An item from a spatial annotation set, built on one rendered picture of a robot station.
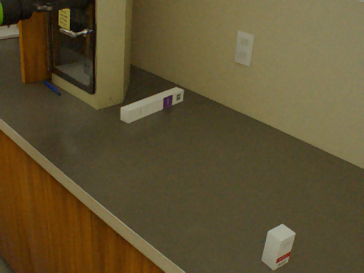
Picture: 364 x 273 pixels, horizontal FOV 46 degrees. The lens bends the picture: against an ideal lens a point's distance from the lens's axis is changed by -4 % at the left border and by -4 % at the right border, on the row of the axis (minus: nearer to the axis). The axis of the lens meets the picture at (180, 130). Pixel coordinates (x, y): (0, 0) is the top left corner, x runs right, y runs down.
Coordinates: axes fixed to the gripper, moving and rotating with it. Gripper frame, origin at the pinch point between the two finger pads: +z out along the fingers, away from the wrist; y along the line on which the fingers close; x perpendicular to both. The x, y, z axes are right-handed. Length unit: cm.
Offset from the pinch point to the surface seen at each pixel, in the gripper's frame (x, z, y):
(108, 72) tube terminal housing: 24.3, 9.2, -4.7
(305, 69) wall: 15, 48, -55
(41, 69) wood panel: 32.9, 3.3, 32.3
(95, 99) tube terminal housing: 33.6, 4.8, -3.4
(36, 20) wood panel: 12.8, 1.8, 32.4
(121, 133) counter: 37.0, 0.9, -23.2
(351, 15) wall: -5, 48, -67
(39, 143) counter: 37.0, -22.2, -14.1
